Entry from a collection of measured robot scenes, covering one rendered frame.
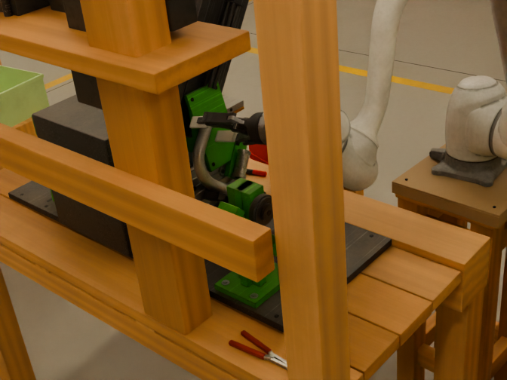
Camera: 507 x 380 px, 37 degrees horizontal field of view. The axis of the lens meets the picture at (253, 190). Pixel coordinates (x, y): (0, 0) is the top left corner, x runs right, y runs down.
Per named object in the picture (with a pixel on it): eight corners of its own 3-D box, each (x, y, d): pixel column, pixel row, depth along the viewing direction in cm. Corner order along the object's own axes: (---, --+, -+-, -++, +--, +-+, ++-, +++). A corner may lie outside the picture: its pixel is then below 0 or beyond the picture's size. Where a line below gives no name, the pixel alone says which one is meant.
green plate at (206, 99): (220, 153, 210) (197, 82, 203) (241, 154, 204) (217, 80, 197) (191, 171, 202) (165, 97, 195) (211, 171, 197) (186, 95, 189)
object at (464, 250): (115, 148, 287) (107, 111, 280) (487, 284, 198) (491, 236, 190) (85, 163, 279) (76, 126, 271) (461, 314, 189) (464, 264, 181)
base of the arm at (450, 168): (444, 145, 237) (444, 130, 234) (514, 160, 224) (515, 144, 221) (416, 170, 224) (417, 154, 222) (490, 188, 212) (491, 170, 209)
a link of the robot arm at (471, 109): (467, 133, 230) (470, 64, 220) (520, 150, 218) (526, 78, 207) (432, 151, 222) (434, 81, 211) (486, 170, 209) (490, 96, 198)
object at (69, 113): (109, 195, 226) (86, 88, 209) (180, 225, 208) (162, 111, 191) (59, 223, 214) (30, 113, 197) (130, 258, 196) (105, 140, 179)
